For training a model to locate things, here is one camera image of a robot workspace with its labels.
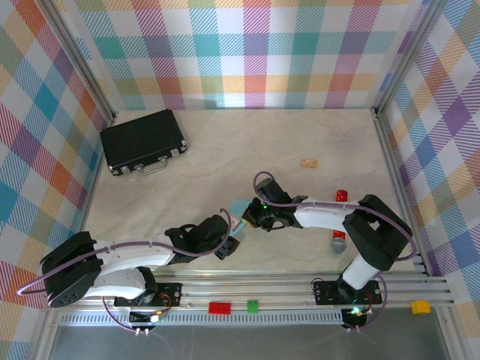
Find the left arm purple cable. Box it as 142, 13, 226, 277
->
16, 208, 233, 335

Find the black briefcase with metal handle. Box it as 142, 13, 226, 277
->
99, 109, 189, 177

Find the black controller board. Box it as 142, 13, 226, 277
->
128, 310, 167, 327
343, 307, 369, 326

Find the light blue cloth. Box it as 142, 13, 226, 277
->
229, 199, 251, 238

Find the red microphone with silver head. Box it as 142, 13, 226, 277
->
328, 190, 350, 257

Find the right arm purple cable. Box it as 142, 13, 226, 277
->
253, 171, 416, 333

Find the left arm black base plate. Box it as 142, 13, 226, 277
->
113, 281, 184, 309

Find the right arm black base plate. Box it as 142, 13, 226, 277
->
313, 279, 384, 307

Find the slotted grey cable duct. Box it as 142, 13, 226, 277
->
55, 313, 348, 327

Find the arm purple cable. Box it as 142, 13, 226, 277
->
16, 208, 233, 335
253, 171, 416, 333

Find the aluminium mounting rail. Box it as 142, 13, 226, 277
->
40, 273, 458, 313

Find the aluminium frame post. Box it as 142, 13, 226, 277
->
37, 0, 119, 127
373, 0, 449, 119

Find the aluminium side rail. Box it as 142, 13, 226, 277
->
373, 108, 431, 278

